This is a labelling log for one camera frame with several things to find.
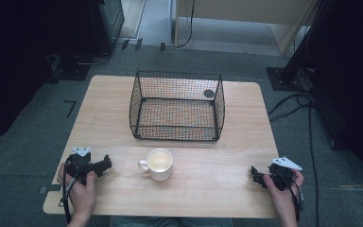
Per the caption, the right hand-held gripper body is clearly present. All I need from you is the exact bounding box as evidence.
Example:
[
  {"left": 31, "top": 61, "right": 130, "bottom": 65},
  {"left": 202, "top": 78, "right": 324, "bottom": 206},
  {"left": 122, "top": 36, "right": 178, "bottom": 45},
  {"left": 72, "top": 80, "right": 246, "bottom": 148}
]
[{"left": 266, "top": 156, "right": 303, "bottom": 192}]

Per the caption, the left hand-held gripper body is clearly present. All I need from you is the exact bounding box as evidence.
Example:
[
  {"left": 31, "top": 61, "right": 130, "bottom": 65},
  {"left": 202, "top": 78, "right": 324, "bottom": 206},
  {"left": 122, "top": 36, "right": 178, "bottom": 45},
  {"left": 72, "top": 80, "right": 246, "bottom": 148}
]
[{"left": 64, "top": 146, "right": 97, "bottom": 185}]

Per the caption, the white cup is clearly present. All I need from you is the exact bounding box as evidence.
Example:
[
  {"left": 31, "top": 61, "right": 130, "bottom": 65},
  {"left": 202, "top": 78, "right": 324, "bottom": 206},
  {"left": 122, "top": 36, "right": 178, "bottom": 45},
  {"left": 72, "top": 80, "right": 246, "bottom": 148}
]
[{"left": 137, "top": 148, "right": 174, "bottom": 183}]

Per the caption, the black wire mesh basket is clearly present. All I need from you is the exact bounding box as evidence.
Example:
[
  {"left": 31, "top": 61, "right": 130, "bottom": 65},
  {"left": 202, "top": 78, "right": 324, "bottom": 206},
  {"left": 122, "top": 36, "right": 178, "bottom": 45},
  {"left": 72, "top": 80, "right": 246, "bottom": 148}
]
[{"left": 129, "top": 70, "right": 226, "bottom": 142}]

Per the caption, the person's right hand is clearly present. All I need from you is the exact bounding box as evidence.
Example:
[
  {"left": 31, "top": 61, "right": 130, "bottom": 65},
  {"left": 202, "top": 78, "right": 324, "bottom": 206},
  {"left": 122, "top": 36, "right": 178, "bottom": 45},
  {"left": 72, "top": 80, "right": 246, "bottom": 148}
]
[{"left": 262, "top": 169, "right": 305, "bottom": 216}]

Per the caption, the person's left hand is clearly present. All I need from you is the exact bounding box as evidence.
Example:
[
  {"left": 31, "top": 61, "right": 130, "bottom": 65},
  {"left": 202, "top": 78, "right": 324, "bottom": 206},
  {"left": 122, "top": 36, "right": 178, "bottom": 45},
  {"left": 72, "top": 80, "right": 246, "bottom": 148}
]
[{"left": 57, "top": 162, "right": 98, "bottom": 219}]

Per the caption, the grey floor tape strip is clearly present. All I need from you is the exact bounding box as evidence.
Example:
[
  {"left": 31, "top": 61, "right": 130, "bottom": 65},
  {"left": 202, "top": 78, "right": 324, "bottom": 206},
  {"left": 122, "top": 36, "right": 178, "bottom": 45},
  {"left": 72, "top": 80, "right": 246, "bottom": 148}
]
[{"left": 39, "top": 184, "right": 62, "bottom": 195}]

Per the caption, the black slanted stand pole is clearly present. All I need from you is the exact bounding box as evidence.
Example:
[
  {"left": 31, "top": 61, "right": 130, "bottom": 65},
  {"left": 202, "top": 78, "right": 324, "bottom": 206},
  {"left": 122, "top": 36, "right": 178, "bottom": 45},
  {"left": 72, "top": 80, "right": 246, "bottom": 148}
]
[{"left": 279, "top": 0, "right": 332, "bottom": 83}]

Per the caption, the dark cabinet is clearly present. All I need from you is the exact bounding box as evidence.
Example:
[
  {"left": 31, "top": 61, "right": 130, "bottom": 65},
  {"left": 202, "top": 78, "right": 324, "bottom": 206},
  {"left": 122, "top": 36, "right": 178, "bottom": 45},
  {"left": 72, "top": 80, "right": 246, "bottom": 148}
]
[{"left": 88, "top": 0, "right": 126, "bottom": 55}]

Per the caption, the light wooden furniture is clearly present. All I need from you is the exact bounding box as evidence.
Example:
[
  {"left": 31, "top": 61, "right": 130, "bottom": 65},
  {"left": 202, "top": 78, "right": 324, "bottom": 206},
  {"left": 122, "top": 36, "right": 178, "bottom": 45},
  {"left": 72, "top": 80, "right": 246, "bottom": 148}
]
[{"left": 173, "top": 0, "right": 320, "bottom": 57}]

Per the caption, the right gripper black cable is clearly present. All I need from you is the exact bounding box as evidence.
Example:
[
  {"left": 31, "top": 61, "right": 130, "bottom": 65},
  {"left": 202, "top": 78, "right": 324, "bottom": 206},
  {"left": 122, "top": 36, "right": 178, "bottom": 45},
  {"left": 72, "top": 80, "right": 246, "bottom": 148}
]
[{"left": 282, "top": 171, "right": 304, "bottom": 224}]

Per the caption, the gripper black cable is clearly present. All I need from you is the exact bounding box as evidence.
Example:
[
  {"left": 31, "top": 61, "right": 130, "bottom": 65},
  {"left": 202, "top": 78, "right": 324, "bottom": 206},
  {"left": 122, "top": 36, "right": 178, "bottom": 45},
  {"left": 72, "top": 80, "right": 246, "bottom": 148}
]
[
  {"left": 58, "top": 160, "right": 78, "bottom": 224},
  {"left": 282, "top": 171, "right": 304, "bottom": 224}
]

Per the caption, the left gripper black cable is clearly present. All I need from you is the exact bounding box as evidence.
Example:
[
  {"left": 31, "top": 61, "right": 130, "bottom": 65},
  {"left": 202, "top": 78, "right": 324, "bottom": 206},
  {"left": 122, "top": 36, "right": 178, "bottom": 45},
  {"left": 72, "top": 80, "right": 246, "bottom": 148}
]
[{"left": 58, "top": 160, "right": 78, "bottom": 224}]

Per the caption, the black floor cable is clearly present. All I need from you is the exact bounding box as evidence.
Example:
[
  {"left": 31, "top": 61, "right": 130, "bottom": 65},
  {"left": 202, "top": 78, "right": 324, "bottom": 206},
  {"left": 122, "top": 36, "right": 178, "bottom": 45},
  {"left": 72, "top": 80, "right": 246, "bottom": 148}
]
[
  {"left": 267, "top": 90, "right": 320, "bottom": 227},
  {"left": 76, "top": 43, "right": 124, "bottom": 66}
]

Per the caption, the black stand base plate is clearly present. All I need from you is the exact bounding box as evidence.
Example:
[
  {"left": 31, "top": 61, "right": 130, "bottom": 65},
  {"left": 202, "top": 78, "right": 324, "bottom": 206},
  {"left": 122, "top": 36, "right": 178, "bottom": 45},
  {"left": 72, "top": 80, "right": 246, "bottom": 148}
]
[
  {"left": 266, "top": 65, "right": 315, "bottom": 93},
  {"left": 51, "top": 56, "right": 92, "bottom": 82}
]

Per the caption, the thin black hanging cable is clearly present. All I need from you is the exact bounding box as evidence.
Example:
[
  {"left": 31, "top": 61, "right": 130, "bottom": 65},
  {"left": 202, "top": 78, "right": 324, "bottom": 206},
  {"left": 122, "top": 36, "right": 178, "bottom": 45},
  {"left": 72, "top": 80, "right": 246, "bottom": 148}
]
[{"left": 164, "top": 0, "right": 197, "bottom": 50}]

